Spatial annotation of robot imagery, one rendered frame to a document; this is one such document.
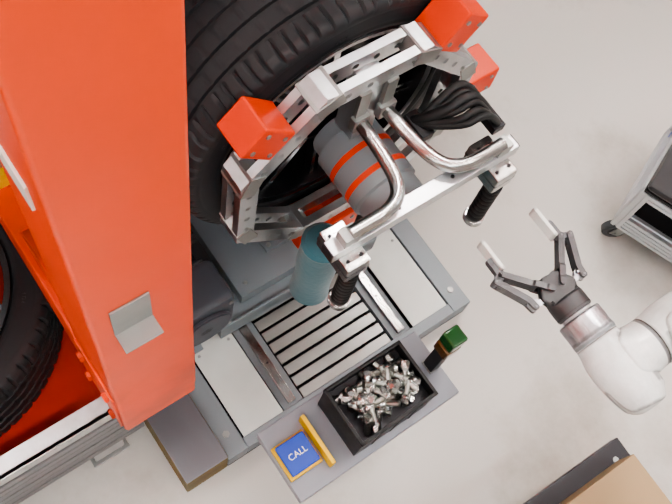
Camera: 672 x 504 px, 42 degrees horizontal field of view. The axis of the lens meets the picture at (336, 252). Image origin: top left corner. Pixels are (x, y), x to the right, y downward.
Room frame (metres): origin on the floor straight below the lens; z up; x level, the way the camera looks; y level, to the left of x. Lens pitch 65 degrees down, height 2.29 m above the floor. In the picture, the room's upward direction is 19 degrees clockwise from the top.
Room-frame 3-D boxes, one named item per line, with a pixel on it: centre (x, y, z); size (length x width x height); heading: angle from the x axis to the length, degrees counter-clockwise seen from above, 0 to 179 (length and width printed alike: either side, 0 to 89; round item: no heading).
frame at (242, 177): (0.90, 0.05, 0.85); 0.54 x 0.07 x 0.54; 143
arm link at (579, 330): (0.71, -0.49, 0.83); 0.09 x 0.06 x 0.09; 143
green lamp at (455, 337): (0.67, -0.29, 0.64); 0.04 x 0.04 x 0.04; 53
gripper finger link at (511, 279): (0.75, -0.36, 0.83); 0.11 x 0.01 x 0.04; 94
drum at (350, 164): (0.86, -0.01, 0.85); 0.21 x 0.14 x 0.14; 53
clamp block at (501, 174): (0.91, -0.22, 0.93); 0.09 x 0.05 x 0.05; 53
